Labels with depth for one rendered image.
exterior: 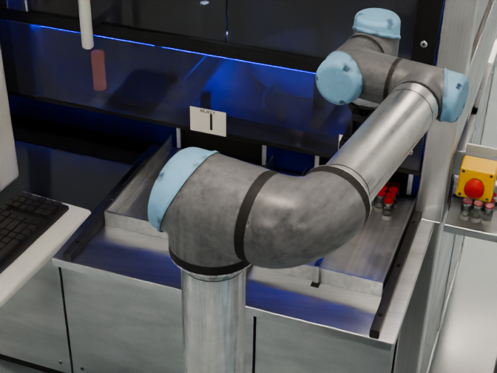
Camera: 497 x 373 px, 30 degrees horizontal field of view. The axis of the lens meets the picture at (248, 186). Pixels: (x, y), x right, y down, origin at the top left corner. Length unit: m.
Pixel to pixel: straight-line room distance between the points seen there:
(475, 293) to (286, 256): 2.21
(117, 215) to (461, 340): 1.46
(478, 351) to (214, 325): 1.90
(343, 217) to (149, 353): 1.53
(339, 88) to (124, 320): 1.29
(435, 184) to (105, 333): 1.07
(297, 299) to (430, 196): 0.40
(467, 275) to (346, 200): 2.25
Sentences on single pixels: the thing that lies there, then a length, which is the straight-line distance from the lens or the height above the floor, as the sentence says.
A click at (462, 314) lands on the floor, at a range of 3.17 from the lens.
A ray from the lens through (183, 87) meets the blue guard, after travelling 2.04.
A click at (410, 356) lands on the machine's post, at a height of 0.49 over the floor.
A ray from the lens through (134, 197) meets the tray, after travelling 2.06.
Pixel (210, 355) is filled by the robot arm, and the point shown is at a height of 1.15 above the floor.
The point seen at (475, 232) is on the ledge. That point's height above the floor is 0.88.
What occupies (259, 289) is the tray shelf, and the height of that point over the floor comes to 0.88.
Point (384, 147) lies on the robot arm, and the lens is 1.21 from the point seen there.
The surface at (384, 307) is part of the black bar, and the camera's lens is 1.75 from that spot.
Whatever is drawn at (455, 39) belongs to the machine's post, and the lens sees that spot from 1.82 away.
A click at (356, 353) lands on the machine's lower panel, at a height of 0.45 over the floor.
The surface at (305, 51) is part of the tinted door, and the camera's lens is 1.91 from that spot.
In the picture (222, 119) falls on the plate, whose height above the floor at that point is 1.03.
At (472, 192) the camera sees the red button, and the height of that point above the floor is 1.00.
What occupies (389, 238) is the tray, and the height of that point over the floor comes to 0.88.
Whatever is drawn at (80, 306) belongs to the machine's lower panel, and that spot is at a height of 0.37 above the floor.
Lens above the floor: 2.03
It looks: 34 degrees down
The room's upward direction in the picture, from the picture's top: 1 degrees clockwise
